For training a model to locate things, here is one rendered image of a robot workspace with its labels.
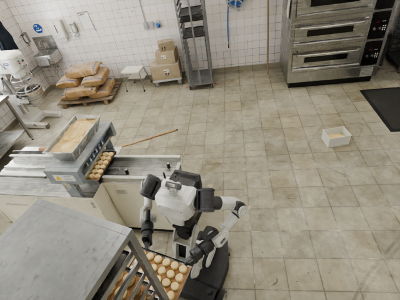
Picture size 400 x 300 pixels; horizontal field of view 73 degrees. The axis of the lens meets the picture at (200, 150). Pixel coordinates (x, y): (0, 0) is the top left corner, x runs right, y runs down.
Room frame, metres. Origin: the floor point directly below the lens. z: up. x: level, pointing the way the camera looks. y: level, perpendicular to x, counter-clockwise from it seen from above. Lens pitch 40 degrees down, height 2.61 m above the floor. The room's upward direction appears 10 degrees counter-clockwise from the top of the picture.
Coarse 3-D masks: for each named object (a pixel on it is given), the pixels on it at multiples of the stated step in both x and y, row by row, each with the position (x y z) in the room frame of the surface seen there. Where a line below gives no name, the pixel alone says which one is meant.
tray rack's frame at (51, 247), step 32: (32, 224) 0.68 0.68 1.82; (64, 224) 0.65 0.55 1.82; (96, 224) 0.62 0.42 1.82; (0, 256) 0.56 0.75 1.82; (32, 256) 0.54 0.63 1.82; (64, 256) 0.52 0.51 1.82; (96, 256) 0.50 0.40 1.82; (0, 288) 0.45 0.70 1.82; (32, 288) 0.43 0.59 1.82; (64, 288) 0.41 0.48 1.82; (96, 288) 0.40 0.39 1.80
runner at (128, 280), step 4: (136, 260) 0.59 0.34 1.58; (136, 264) 0.56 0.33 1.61; (132, 268) 0.56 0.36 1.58; (136, 268) 0.55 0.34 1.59; (132, 272) 0.53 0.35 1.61; (128, 276) 0.53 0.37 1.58; (132, 276) 0.52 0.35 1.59; (124, 280) 0.52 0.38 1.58; (128, 280) 0.50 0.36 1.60; (124, 284) 0.49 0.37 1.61; (128, 284) 0.50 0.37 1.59; (120, 288) 0.49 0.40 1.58; (124, 288) 0.48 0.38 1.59; (120, 292) 0.46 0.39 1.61; (124, 292) 0.47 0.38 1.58; (116, 296) 0.46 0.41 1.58; (120, 296) 0.46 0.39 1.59
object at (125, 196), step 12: (120, 168) 2.03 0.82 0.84; (132, 168) 2.00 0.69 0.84; (144, 168) 1.97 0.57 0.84; (156, 168) 1.94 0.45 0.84; (168, 168) 1.91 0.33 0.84; (108, 192) 1.88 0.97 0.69; (120, 192) 1.84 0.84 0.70; (132, 192) 1.81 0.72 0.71; (120, 204) 1.86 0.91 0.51; (132, 204) 1.83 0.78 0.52; (156, 204) 1.75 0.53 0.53; (132, 216) 1.85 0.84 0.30; (132, 228) 1.90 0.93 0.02; (156, 228) 1.79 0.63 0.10; (168, 228) 1.75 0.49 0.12
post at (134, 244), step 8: (128, 232) 0.57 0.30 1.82; (136, 240) 0.57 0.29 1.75; (136, 248) 0.56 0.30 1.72; (136, 256) 0.56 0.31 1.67; (144, 256) 0.57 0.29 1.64; (144, 264) 0.55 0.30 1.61; (144, 272) 0.57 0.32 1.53; (152, 272) 0.57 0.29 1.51; (152, 280) 0.55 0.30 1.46; (160, 288) 0.56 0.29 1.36; (160, 296) 0.56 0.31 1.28
